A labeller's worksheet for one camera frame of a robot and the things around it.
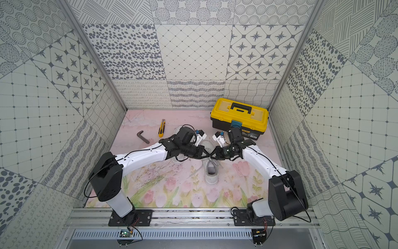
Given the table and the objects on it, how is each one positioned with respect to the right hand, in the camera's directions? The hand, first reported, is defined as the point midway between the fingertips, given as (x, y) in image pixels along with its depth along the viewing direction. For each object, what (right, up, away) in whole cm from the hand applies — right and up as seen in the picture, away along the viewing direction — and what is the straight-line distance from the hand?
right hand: (211, 158), depth 81 cm
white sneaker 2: (-21, +16, +23) cm, 35 cm away
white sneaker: (0, -5, +3) cm, 5 cm away
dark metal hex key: (-46, +9, +23) cm, 53 cm away
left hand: (0, +4, -2) cm, 4 cm away
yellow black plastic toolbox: (+27, +21, +12) cm, 37 cm away
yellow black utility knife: (-34, +15, +26) cm, 45 cm away
